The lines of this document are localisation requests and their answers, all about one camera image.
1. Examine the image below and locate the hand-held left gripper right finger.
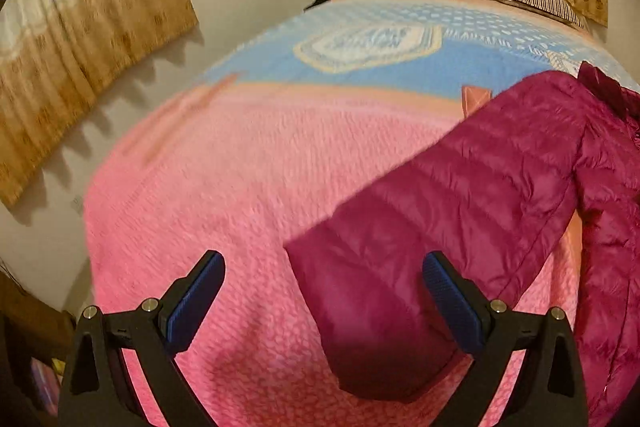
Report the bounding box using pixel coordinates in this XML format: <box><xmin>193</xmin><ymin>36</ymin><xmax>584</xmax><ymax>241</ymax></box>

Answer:
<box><xmin>421</xmin><ymin>250</ymin><xmax>590</xmax><ymax>427</ymax></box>

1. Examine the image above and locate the pink and blue printed bedspread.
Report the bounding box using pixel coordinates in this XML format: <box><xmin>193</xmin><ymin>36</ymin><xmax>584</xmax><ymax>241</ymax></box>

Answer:
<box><xmin>82</xmin><ymin>0</ymin><xmax>640</xmax><ymax>427</ymax></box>

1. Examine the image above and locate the magenta puffer jacket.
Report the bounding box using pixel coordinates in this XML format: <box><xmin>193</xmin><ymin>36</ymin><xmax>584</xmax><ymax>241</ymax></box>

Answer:
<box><xmin>284</xmin><ymin>61</ymin><xmax>640</xmax><ymax>427</ymax></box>

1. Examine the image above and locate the brown wooden furniture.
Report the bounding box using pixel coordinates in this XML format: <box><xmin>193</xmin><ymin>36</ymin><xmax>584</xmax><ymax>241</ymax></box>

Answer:
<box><xmin>0</xmin><ymin>271</ymin><xmax>77</xmax><ymax>419</ymax></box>

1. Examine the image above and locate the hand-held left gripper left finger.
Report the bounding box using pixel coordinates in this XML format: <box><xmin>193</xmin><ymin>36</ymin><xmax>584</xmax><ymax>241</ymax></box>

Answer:
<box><xmin>59</xmin><ymin>250</ymin><xmax>226</xmax><ymax>427</ymax></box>

